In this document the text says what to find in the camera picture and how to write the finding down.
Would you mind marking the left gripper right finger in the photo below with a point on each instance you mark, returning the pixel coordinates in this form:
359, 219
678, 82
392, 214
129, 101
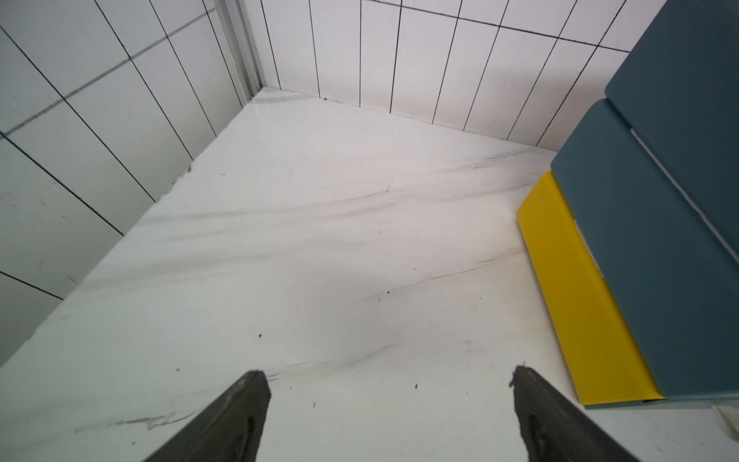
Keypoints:
553, 429

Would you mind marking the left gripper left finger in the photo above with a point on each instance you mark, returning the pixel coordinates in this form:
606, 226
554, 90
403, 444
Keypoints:
229, 429

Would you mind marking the teal drawer cabinet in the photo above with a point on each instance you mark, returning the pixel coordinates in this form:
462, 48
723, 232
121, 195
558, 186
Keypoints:
633, 232

